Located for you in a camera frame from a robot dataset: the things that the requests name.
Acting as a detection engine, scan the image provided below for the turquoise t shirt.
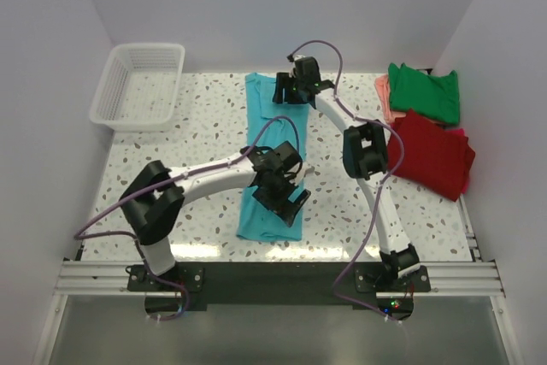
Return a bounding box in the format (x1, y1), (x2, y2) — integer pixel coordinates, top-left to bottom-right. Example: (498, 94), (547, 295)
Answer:
(237, 73), (309, 242)

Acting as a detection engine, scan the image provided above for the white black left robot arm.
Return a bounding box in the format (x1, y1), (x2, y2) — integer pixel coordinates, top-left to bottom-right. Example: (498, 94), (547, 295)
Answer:
(120, 141), (310, 290)

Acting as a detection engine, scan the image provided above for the pink folded t shirt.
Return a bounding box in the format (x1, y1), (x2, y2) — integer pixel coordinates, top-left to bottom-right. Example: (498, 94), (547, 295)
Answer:
(374, 74), (406, 124)

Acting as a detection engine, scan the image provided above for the aluminium front rail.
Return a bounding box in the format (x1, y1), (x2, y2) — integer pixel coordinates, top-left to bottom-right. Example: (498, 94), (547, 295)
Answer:
(55, 262), (505, 297)

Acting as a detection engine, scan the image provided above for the green folded t shirt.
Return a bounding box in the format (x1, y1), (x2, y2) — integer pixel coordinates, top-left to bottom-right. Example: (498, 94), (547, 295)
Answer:
(388, 63), (461, 126)

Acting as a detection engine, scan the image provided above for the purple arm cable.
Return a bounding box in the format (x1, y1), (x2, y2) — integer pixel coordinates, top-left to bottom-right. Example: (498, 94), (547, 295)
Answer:
(286, 39), (407, 319)
(74, 115), (302, 323)

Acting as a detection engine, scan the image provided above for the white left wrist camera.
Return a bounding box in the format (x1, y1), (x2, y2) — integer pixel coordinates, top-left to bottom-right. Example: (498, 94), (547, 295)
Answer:
(294, 164), (315, 185)

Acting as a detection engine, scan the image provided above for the red folded t shirt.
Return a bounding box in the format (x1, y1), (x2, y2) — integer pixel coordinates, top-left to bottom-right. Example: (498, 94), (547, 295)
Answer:
(387, 111), (461, 202)

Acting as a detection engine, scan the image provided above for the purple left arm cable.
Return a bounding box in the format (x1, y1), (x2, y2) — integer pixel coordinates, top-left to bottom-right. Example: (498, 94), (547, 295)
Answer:
(74, 115), (302, 323)

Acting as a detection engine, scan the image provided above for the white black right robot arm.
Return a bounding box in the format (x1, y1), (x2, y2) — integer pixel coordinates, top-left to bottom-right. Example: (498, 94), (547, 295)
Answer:
(273, 55), (421, 291)

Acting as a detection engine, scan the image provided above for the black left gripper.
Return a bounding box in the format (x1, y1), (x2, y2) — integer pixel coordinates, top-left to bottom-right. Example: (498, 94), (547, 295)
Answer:
(253, 170), (309, 226)

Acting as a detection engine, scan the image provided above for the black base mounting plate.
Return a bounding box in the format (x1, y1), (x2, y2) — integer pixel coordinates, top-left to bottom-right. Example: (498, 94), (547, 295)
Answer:
(125, 262), (432, 321)

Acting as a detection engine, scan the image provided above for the white plastic basket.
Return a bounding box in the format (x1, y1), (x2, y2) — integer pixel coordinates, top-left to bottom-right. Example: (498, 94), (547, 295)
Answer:
(89, 43), (185, 132)

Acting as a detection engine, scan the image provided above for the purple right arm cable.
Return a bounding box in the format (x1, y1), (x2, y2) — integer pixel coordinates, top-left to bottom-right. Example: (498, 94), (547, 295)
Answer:
(286, 39), (407, 319)

